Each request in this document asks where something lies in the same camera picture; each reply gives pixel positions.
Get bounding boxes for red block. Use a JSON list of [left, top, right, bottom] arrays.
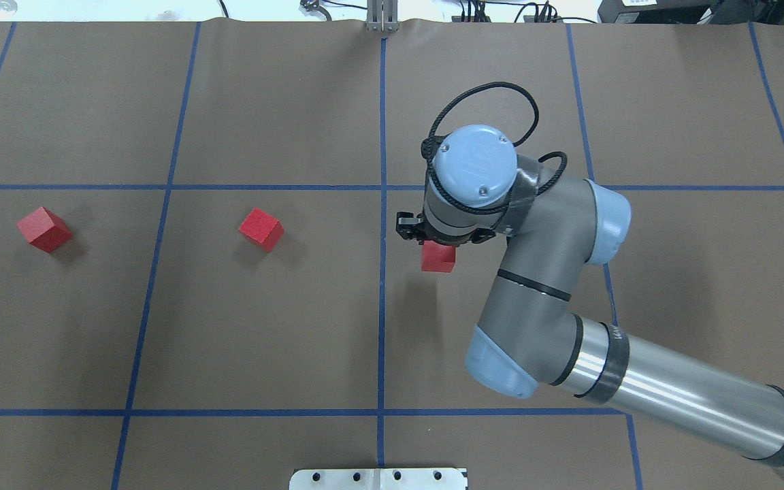
[[16, 207, 74, 254], [421, 241, 457, 274], [238, 208, 285, 253]]

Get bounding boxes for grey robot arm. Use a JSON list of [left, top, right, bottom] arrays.
[[395, 125, 784, 480]]

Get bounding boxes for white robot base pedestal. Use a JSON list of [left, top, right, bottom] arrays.
[[289, 468, 470, 489]]

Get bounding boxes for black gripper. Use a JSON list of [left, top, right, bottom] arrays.
[[395, 212, 497, 244]]

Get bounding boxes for metal clamp bracket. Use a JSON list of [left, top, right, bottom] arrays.
[[365, 0, 400, 32]]

